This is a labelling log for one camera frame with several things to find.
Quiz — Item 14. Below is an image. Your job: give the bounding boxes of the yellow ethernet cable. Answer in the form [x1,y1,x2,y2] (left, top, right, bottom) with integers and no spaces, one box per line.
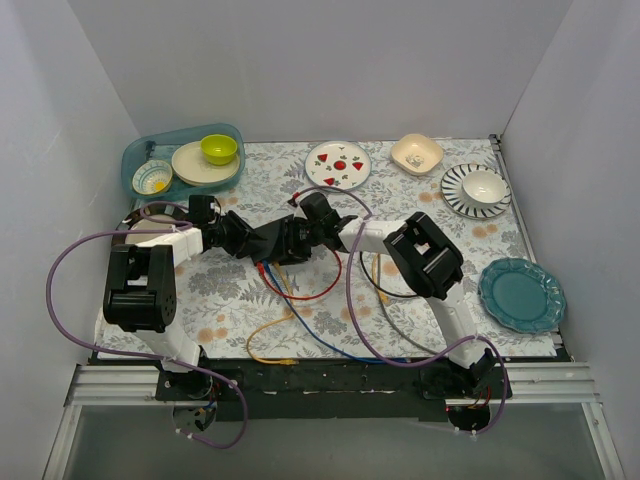
[373,254,390,304]
[245,262,301,365]

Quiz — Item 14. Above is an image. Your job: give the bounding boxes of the blue ethernet cable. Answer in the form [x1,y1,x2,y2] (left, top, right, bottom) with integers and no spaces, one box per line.
[263,262,409,364]

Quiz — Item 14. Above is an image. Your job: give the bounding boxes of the blue patterned small bowl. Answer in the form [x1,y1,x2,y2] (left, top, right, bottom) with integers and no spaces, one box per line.
[131,160,173,196]

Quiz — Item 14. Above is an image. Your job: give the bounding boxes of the dark rimmed plate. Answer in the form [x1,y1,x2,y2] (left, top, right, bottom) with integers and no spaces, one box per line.
[110,201,189,247]

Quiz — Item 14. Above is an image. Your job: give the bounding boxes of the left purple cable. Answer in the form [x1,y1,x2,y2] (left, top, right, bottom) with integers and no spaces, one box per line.
[45,200,250,451]

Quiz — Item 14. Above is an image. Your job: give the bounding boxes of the black ethernet cable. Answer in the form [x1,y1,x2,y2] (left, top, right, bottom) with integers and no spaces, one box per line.
[360,252,426,300]

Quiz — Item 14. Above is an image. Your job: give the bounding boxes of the blue striped plate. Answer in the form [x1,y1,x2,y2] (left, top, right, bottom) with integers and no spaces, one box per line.
[441,163,512,220]

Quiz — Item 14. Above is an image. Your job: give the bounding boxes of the aluminium frame rail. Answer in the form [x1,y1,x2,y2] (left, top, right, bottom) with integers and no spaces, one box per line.
[44,360,625,479]

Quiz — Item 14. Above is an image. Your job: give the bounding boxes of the beige square bowl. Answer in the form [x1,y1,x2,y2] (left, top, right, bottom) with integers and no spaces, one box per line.
[390,133,444,176]

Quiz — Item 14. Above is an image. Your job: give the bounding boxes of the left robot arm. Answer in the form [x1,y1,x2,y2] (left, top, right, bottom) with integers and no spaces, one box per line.
[102,195,266,400]

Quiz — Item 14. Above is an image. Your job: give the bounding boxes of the white bowl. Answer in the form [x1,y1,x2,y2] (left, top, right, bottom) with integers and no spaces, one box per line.
[462,170,507,206]

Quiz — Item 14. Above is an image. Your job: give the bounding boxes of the strawberry pattern plate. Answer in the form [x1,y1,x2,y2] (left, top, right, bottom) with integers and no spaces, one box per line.
[305,141,372,190]

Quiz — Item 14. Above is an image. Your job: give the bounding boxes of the black network switch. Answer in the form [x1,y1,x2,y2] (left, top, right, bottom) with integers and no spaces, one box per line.
[251,218,288,264]

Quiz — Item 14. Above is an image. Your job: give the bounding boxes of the teal scalloped plate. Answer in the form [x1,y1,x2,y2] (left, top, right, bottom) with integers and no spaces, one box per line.
[478,258,567,335]

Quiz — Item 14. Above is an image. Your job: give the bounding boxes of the cream plate in basin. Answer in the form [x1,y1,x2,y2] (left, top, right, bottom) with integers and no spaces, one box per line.
[171,142,240,186]

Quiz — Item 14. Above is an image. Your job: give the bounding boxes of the purple cable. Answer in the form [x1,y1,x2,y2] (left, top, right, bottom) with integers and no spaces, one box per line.
[287,187,512,434]
[45,200,250,451]

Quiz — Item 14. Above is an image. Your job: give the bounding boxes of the lime green bowl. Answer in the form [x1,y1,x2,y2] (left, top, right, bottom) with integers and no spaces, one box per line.
[200,134,238,166]

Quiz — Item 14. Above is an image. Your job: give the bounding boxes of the grey ethernet cable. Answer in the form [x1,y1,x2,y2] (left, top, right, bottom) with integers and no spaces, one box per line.
[379,299,451,354]

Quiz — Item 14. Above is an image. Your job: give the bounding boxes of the floral tablecloth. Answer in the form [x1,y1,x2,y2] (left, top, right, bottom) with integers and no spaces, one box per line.
[94,138,561,360]

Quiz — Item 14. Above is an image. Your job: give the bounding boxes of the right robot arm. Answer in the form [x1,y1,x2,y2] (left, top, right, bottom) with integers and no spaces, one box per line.
[258,192,499,398]

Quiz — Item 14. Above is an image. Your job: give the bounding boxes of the red ethernet cable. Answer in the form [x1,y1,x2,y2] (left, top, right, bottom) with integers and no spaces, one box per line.
[255,252,344,302]

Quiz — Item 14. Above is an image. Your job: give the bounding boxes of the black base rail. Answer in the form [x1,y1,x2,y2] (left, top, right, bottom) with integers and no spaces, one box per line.
[155,359,512,422]

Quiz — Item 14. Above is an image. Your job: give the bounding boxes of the teal plastic basin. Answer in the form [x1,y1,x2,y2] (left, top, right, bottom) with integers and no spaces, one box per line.
[120,123,245,200]

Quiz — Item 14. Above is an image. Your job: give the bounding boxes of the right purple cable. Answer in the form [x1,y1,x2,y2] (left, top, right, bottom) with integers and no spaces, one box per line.
[287,187,512,434]

